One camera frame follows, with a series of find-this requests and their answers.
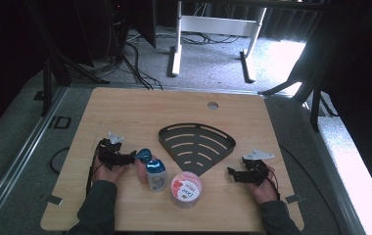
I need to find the person's right hand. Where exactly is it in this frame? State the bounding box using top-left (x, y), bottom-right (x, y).
top-left (247, 165), bottom-right (280, 205)

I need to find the black slotted corner shelf tray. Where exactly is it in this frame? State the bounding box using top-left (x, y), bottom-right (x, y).
top-left (158, 122), bottom-right (237, 177)

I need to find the dark equipment cabinet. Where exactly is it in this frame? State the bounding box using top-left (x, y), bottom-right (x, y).
top-left (74, 0), bottom-right (158, 68)

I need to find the black looped floor cable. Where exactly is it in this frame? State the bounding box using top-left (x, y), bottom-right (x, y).
top-left (49, 146), bottom-right (70, 174)

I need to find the white desk frame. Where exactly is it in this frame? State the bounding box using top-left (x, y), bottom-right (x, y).
top-left (167, 0), bottom-right (268, 84)

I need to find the black floor cable bundle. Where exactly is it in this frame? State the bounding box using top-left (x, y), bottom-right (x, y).
top-left (121, 30), bottom-right (241, 91)

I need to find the white bottle with blue cap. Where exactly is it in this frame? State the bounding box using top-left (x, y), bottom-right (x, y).
top-left (145, 159), bottom-right (168, 193)

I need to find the pink bottle with blue cap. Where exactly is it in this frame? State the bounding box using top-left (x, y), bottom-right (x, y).
top-left (134, 148), bottom-right (154, 184)

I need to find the person's left hand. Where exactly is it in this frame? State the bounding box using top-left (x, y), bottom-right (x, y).
top-left (91, 160), bottom-right (130, 185)

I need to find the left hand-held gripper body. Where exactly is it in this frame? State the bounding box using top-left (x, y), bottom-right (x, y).
top-left (97, 131), bottom-right (124, 170)

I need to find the round jar with pink lid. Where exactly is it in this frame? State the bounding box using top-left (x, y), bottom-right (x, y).
top-left (169, 170), bottom-right (203, 210)

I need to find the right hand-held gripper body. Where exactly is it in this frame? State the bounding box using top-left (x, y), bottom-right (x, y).
top-left (239, 149), bottom-right (275, 187)

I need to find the left hand-held gripper cable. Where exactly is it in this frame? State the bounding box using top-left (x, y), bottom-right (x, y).
top-left (85, 139), bottom-right (105, 197)

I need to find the metal floor rail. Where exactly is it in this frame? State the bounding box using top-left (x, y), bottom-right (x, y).
top-left (0, 86), bottom-right (68, 226)

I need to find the black rectangular floor marker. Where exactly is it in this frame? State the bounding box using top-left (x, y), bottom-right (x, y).
top-left (47, 116), bottom-right (72, 130)

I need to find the black metal stand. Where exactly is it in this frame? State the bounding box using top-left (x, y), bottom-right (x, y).
top-left (23, 0), bottom-right (110, 117)
top-left (258, 65), bottom-right (339, 133)

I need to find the dark curtain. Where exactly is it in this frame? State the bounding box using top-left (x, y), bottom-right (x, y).
top-left (0, 0), bottom-right (45, 145)
top-left (304, 0), bottom-right (372, 216)

